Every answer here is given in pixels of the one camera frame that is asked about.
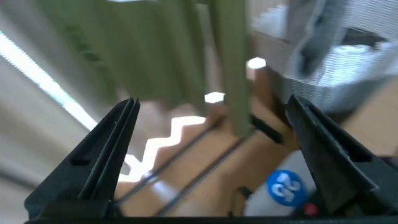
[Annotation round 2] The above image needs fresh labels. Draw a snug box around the green printed t-shirt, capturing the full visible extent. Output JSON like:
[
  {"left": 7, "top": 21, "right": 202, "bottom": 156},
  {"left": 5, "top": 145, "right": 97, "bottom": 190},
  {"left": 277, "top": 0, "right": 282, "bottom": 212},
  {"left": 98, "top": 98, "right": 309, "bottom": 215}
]
[{"left": 40, "top": 0, "right": 253, "bottom": 138}]

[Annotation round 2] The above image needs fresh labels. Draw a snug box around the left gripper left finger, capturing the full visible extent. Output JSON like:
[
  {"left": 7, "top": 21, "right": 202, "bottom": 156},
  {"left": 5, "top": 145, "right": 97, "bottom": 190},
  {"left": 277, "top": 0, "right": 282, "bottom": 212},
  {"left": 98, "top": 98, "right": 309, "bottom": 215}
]
[{"left": 24, "top": 96, "right": 141, "bottom": 219}]

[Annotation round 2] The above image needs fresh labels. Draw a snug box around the white laundry basket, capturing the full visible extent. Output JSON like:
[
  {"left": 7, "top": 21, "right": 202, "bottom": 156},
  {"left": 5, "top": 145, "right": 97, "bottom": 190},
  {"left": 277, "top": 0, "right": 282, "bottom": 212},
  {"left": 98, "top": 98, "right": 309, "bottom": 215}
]
[{"left": 251, "top": 0, "right": 398, "bottom": 113}]

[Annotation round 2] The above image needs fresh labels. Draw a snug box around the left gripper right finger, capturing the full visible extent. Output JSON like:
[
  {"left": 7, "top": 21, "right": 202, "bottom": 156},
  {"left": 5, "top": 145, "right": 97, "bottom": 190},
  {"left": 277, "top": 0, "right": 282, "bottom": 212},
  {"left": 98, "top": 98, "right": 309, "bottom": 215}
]
[{"left": 285, "top": 94, "right": 398, "bottom": 217}]

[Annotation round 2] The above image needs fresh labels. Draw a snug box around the black clothes rack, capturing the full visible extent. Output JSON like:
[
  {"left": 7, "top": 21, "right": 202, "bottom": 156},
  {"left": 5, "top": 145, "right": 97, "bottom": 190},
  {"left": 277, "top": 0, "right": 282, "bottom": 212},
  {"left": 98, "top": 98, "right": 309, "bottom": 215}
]
[{"left": 113, "top": 113, "right": 284, "bottom": 218}]

